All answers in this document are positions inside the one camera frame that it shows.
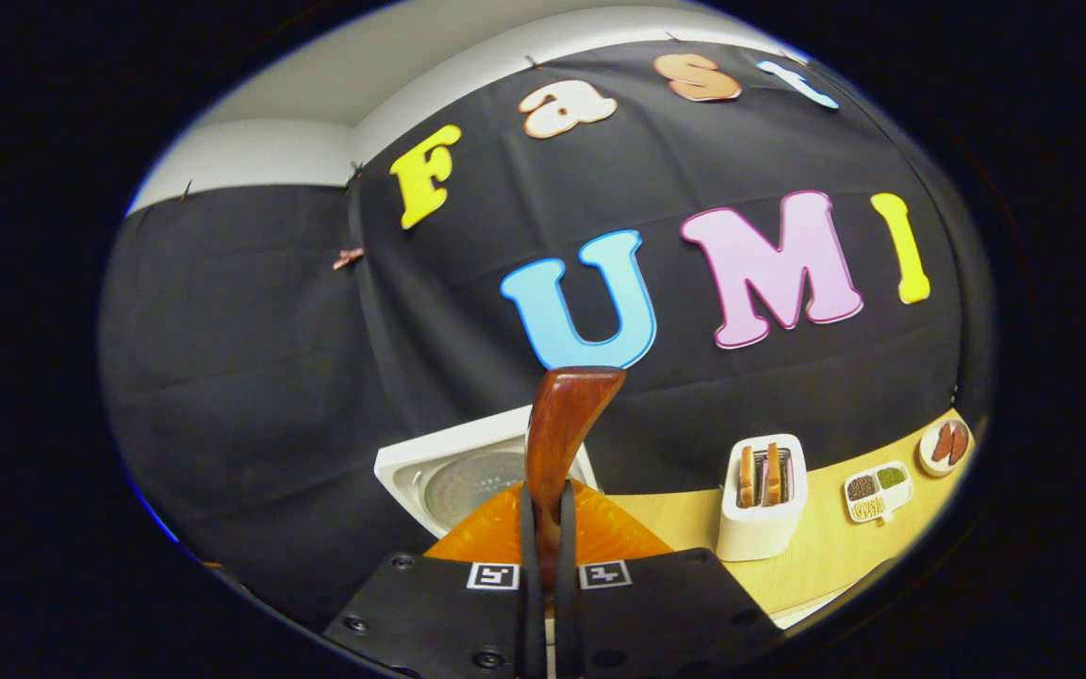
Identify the brown wooden spoon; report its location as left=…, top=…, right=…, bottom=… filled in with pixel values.
left=524, top=366, right=627, bottom=595

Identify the white rice cooker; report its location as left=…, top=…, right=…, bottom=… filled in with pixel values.
left=373, top=406, right=601, bottom=538

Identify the round white plate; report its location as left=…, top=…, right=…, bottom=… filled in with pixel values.
left=918, top=418, right=975, bottom=478

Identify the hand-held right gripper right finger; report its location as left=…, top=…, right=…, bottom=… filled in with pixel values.
left=557, top=476, right=784, bottom=679

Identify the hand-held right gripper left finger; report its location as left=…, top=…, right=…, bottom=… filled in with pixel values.
left=321, top=481, right=544, bottom=679

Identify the white toaster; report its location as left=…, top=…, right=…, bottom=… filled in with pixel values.
left=716, top=434, right=809, bottom=563

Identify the white divided grain dish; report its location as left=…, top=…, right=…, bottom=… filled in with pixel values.
left=843, top=460, right=913, bottom=524

